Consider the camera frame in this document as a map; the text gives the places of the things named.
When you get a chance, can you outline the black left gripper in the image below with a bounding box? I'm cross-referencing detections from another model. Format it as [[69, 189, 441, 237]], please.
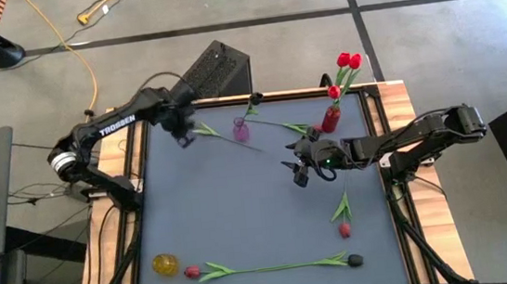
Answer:
[[155, 91, 200, 151]]

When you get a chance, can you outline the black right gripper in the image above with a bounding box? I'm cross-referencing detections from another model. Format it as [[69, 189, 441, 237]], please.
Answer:
[[278, 123, 352, 190]]

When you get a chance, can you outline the dark purple artificial tulip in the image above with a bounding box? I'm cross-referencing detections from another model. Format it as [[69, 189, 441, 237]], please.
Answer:
[[227, 248, 365, 279], [235, 92, 267, 124], [188, 115, 264, 160]]

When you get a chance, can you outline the red ribbed glass vase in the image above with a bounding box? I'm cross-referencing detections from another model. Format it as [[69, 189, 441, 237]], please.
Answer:
[[318, 104, 344, 136]]

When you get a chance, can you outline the purple glass vase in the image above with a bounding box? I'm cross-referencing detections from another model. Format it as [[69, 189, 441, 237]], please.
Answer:
[[231, 116, 252, 144]]

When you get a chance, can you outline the yellow round glass vase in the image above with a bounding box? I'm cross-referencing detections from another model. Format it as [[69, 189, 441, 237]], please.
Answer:
[[150, 251, 182, 279]]

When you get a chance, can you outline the black perforated computer case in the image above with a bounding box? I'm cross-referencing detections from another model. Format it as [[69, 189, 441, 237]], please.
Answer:
[[167, 36, 254, 103]]

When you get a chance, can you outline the grey-blue table mat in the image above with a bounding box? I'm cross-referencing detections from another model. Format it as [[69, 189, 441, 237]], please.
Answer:
[[118, 88, 412, 284]]

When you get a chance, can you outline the wooden table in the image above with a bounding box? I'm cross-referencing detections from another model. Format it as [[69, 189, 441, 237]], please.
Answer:
[[58, 73, 476, 284]]

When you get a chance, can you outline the black metal table frame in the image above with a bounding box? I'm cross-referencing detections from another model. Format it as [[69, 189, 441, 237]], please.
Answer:
[[91, 75, 464, 284]]

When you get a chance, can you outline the yellow hanging cable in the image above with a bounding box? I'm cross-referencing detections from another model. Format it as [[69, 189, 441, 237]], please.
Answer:
[[22, 0, 103, 126]]

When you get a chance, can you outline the yellow extension cord plug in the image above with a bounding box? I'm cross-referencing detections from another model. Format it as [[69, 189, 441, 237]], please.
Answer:
[[74, 0, 131, 28]]

